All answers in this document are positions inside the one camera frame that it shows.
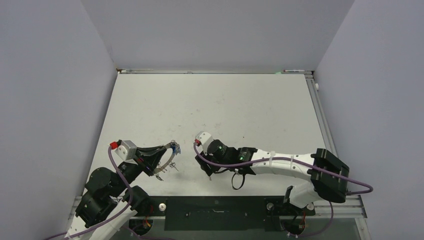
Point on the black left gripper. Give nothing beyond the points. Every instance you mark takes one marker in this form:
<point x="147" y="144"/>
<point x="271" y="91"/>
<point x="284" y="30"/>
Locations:
<point x="150" y="156"/>

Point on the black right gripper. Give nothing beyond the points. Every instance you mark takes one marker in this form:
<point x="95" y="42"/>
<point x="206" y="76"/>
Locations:
<point x="211" y="167"/>

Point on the large metal keyring with rings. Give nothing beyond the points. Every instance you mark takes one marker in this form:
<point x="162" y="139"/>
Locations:
<point x="162" y="167"/>

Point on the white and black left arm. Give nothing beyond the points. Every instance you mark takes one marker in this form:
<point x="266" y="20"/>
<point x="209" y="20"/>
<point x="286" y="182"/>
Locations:
<point x="109" y="201"/>

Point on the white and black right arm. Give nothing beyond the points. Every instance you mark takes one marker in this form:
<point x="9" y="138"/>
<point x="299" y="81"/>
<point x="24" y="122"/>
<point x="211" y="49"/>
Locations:
<point x="323" y="174"/>

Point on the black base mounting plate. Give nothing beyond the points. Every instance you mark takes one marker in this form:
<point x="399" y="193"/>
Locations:
<point x="219" y="213"/>

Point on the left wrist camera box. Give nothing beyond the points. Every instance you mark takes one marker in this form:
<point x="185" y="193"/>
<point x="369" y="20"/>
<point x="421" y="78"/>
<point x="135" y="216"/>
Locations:
<point x="126" y="150"/>

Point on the aluminium table frame rail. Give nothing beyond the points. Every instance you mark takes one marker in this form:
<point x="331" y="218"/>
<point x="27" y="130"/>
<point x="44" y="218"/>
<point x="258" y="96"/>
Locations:
<point x="313" y="88"/>

